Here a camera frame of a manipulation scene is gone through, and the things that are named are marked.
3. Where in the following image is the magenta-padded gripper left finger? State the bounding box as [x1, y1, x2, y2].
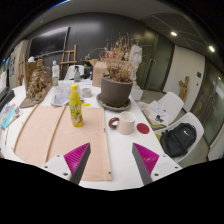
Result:
[42, 142, 92, 185]

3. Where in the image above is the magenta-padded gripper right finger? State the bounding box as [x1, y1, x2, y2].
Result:
[131, 142, 183, 186]

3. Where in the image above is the yellow drink bottle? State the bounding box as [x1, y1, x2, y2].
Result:
[68, 83, 85, 128]

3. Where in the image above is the flat round red coaster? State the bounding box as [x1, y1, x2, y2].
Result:
[136, 122, 151, 135]

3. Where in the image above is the stack of papers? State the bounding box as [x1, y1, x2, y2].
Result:
[142, 99, 171, 129]

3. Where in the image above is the light wooden panel with strips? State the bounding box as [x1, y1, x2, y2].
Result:
[13, 104, 113, 182]

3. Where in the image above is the grey plant saucer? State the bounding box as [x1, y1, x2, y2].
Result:
[96, 93, 132, 112]

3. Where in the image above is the white chair with papers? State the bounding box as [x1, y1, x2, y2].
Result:
[156, 91, 185, 126]

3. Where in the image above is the small white cup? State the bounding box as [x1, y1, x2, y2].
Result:
[81, 87, 93, 99]

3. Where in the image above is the grey pot with dried plant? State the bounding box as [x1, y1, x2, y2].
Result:
[99, 33, 141, 108]

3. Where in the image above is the wooden figure statue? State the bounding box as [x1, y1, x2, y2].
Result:
[178, 75, 191, 103]

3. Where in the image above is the brown relief sculpture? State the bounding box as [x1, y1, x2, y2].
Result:
[19, 59, 54, 109]

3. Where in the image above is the dark spray bottle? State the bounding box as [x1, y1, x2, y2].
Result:
[73, 65, 82, 83]

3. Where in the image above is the clear spray bottle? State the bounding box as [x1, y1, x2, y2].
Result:
[51, 60, 61, 87]

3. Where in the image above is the black flat device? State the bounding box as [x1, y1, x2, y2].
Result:
[0, 87, 16, 113]

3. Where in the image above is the wooden easel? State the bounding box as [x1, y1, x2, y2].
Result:
[59, 44, 78, 80]

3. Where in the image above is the white cabinet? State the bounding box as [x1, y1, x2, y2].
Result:
[8, 39, 29, 89]

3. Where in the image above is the cream mug with brown handle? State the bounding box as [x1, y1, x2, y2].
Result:
[107, 110, 137, 136]

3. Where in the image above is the black wall screen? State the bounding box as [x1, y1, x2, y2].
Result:
[29, 26, 71, 58]

